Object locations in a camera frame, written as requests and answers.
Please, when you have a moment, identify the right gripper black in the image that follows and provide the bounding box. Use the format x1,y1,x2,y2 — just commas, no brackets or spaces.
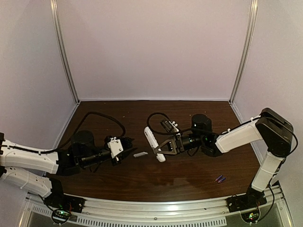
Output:
154,134,205,156

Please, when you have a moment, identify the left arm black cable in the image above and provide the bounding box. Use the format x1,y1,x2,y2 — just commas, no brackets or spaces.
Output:
0,112,126,154

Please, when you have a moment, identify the white battery cover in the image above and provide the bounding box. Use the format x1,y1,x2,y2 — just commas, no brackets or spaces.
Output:
133,152,148,158

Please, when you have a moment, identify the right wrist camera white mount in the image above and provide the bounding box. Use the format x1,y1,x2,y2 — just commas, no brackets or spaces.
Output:
160,120,182,136

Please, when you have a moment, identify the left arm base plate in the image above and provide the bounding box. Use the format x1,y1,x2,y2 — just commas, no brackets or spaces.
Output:
44,192,85,213

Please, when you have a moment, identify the right circuit board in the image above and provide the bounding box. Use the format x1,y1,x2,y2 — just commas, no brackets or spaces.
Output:
240,209,260,224

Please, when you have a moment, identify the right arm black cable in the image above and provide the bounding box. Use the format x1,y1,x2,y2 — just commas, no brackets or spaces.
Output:
146,112,299,142

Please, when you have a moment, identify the left circuit board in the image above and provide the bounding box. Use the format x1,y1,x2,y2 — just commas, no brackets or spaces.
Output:
51,209,71,224

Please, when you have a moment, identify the right aluminium frame post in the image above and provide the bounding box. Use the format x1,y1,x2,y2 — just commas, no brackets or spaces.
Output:
229,0,258,105

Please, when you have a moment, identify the front aluminium rail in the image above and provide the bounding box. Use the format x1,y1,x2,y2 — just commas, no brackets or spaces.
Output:
17,185,294,227

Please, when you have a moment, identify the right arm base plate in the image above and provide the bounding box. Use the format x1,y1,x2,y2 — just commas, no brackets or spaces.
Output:
226,194,267,213

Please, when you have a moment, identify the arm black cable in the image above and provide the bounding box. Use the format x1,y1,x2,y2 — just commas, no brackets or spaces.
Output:
146,112,299,142
0,112,126,154

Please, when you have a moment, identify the white remote control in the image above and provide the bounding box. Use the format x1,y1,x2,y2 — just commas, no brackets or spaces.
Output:
144,126,166,163

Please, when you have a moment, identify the aluminium frame post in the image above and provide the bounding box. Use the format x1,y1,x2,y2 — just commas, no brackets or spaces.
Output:
229,0,258,105
50,0,80,105

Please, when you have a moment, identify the left aluminium frame post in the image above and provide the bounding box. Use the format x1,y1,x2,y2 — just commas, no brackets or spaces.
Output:
50,0,80,105

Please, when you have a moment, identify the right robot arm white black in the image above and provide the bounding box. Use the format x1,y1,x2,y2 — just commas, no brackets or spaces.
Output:
144,108,298,209

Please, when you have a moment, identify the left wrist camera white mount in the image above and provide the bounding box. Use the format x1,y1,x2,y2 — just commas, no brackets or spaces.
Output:
107,137,124,159

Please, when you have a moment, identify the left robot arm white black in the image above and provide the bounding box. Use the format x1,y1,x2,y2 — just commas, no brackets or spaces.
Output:
0,131,135,210

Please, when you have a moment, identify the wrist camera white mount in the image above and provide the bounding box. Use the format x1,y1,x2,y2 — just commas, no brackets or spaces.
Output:
160,120,182,136
107,137,124,159

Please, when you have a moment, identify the circuit board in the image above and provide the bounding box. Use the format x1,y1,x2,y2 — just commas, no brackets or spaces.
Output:
240,209,260,224
51,209,71,224

